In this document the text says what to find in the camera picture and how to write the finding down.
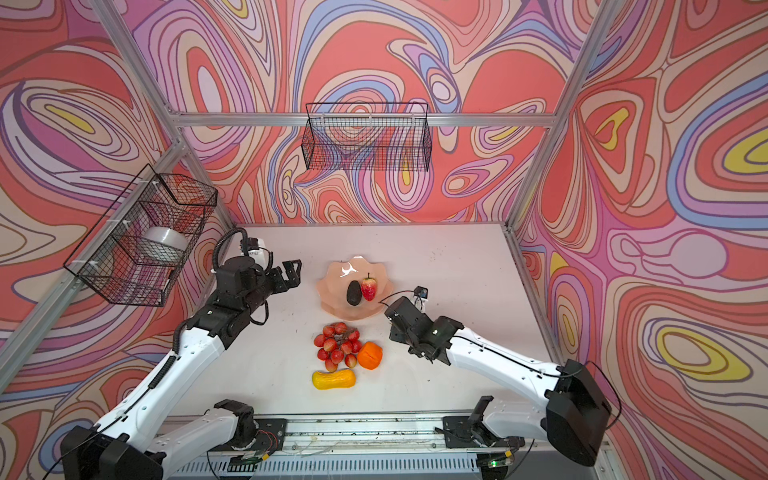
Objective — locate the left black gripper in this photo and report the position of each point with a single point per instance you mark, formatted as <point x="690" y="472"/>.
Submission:
<point x="293" y="277"/>

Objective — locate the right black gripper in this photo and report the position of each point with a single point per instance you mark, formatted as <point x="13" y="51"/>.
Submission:
<point x="396" y="335"/>

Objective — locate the orange fake bell pepper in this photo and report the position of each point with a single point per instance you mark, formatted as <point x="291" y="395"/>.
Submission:
<point x="370" y="356"/>

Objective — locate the dark fake avocado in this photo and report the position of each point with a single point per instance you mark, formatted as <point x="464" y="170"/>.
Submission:
<point x="354" y="293"/>

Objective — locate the red fake strawberry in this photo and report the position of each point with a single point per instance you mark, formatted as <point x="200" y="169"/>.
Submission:
<point x="369" y="288"/>

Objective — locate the red fake lychee bunch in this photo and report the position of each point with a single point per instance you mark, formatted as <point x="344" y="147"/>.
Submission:
<point x="338" y="346"/>

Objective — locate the yellow fake squash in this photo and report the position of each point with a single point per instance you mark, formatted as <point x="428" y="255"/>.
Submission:
<point x="340" y="379"/>

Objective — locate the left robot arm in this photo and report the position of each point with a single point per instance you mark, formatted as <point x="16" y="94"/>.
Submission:
<point x="126" y="443"/>

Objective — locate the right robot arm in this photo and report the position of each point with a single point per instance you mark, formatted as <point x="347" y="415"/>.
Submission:
<point x="568" y="409"/>

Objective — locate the pink scalloped fruit bowl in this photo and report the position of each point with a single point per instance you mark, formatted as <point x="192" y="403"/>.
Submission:
<point x="332" y="288"/>

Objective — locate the white tape roll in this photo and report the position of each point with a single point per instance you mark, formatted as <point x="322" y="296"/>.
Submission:
<point x="163" y="245"/>

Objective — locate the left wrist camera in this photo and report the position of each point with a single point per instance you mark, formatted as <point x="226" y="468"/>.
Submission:
<point x="252" y="248"/>

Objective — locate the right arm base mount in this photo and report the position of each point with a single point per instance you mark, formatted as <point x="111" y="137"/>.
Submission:
<point x="462" y="432"/>

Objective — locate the black wire basket back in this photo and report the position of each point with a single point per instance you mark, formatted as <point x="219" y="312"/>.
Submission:
<point x="367" y="136"/>

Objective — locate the black wire basket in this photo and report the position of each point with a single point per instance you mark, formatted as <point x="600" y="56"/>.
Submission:
<point x="367" y="136"/>
<point x="110" y="263"/>

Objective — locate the black wire basket left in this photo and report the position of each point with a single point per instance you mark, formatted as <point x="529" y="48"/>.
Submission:
<point x="110" y="263"/>

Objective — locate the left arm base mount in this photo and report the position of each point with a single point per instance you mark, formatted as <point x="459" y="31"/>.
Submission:
<point x="269" y="437"/>

